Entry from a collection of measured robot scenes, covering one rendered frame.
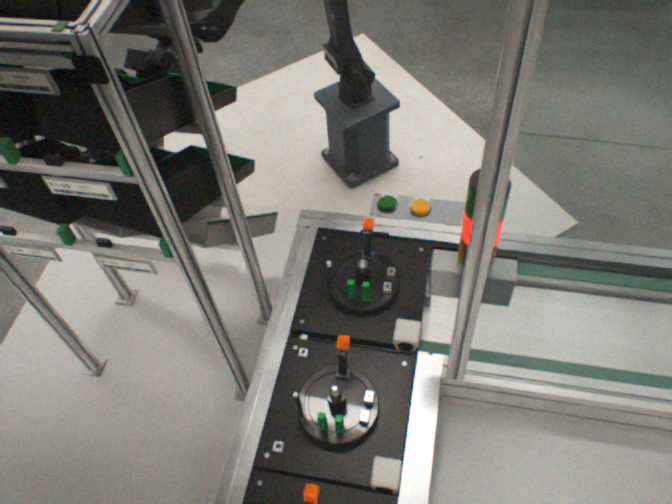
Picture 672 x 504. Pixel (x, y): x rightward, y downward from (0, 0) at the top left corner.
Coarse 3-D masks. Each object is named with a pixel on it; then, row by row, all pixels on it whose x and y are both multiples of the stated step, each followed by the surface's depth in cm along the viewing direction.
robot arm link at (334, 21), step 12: (324, 0) 118; (336, 0) 116; (336, 12) 118; (348, 12) 119; (336, 24) 120; (348, 24) 121; (336, 36) 122; (348, 36) 123; (324, 48) 128; (336, 48) 125; (348, 48) 125; (336, 60) 125; (348, 60) 126; (360, 60) 127; (336, 72) 128
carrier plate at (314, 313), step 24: (336, 240) 126; (360, 240) 126; (384, 240) 125; (312, 264) 123; (408, 264) 121; (312, 288) 119; (408, 288) 118; (312, 312) 116; (336, 312) 116; (384, 312) 115; (408, 312) 115; (312, 336) 115; (336, 336) 113; (360, 336) 112; (384, 336) 112
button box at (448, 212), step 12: (372, 204) 133; (408, 204) 132; (432, 204) 131; (444, 204) 131; (456, 204) 131; (372, 216) 131; (384, 216) 130; (396, 216) 130; (408, 216) 130; (420, 216) 129; (432, 216) 129; (444, 216) 129; (456, 216) 129
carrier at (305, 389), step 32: (288, 352) 112; (320, 352) 111; (352, 352) 111; (384, 352) 110; (288, 384) 108; (320, 384) 105; (352, 384) 105; (384, 384) 107; (288, 416) 104; (320, 416) 97; (352, 416) 101; (384, 416) 103; (288, 448) 101; (320, 448) 101; (352, 448) 100; (384, 448) 100; (320, 480) 99; (352, 480) 97; (384, 480) 95
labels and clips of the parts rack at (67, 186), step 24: (96, 0) 58; (120, 0) 60; (96, 24) 56; (0, 72) 61; (24, 72) 60; (48, 72) 59; (96, 72) 57; (0, 144) 71; (120, 168) 69; (72, 192) 75; (96, 192) 74; (72, 240) 85; (96, 240) 84; (120, 264) 87; (144, 264) 85
